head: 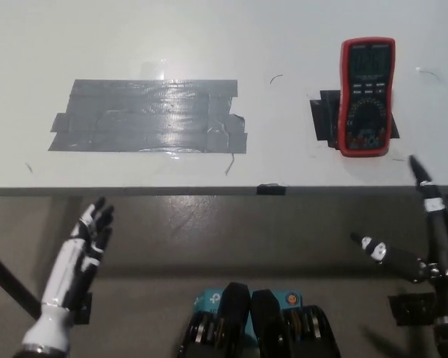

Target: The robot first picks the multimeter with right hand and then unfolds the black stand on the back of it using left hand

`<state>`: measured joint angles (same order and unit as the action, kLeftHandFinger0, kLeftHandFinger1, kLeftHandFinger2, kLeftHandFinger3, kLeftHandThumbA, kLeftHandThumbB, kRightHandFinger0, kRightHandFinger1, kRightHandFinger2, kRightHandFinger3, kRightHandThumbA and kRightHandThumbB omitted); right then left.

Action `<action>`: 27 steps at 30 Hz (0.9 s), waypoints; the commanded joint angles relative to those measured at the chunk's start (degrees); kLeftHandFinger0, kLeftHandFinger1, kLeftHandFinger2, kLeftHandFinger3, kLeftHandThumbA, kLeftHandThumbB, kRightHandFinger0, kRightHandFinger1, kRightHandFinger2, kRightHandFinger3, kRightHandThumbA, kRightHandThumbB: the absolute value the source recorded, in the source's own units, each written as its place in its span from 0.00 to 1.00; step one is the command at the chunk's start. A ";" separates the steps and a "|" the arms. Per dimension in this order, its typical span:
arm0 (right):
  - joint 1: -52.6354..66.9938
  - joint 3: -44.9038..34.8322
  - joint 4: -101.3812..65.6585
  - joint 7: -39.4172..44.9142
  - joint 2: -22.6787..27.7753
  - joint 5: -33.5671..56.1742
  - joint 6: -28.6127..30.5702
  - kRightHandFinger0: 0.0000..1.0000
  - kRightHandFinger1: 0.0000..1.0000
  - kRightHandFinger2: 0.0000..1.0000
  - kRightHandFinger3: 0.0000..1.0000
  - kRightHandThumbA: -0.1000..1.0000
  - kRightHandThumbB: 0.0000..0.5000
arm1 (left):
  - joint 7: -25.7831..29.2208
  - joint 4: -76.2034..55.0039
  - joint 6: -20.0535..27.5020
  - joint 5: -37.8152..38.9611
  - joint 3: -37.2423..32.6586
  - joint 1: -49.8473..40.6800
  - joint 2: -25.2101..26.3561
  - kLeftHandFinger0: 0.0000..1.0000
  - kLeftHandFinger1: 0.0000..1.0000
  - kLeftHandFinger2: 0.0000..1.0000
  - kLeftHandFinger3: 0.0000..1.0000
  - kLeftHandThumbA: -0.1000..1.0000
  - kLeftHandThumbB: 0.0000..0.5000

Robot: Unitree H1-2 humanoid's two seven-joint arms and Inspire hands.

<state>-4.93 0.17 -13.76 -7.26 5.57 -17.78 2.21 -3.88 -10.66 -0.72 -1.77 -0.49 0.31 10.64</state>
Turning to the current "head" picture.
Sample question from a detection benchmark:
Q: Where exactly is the white and black left hand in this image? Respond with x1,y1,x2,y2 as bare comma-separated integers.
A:
40,196,116,311

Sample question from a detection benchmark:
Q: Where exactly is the grey duct tape patch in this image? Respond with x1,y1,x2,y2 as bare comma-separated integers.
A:
47,78,249,154

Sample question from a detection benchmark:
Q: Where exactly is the small black tape strip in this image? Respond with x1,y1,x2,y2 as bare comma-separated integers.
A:
256,183,287,196

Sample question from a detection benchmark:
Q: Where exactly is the red digital multimeter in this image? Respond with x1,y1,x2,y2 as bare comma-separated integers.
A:
338,37,396,157

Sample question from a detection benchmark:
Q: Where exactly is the black right hand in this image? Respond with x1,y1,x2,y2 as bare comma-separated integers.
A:
349,154,448,326

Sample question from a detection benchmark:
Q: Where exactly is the black table leg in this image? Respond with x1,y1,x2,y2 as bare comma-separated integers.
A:
0,241,43,321

